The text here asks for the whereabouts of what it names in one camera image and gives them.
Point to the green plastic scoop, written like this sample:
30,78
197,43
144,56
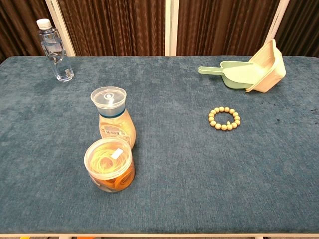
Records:
236,74

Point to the white metal frame post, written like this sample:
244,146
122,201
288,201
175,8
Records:
277,20
171,27
61,27

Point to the clear tub of rubber bands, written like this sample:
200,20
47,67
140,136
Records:
109,161

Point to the clear plastic water bottle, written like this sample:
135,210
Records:
56,54

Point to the blue table cloth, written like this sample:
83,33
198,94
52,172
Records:
174,174

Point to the dark brown pleated curtain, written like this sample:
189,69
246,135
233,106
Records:
224,27
20,27
304,25
112,27

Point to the beige sauce bottle clear cap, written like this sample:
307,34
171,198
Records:
117,124

